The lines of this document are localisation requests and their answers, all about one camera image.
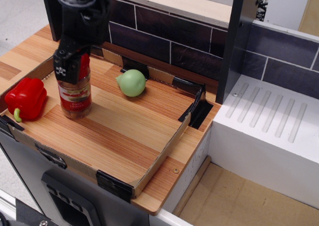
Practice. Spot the green onion-shaped toy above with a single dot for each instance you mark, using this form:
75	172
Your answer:
132	83

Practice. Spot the dark grey left post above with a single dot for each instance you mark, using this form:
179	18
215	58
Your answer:
54	14

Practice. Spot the basil leaves spice bottle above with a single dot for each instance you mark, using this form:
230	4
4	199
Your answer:
76	99

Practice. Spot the red bell pepper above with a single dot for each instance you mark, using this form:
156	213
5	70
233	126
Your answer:
26	99

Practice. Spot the white grooved drainboard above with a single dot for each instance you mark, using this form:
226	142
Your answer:
269	135

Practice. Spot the dark grey vertical post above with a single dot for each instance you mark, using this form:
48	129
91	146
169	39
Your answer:
242	15

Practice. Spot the cardboard fence with black tape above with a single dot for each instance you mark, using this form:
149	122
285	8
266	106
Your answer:
139	140

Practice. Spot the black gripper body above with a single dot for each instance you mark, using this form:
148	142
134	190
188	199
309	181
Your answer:
84	23

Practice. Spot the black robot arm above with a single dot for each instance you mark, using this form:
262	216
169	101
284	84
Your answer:
84	24

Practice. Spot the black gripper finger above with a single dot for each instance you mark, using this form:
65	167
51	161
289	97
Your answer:
66	63

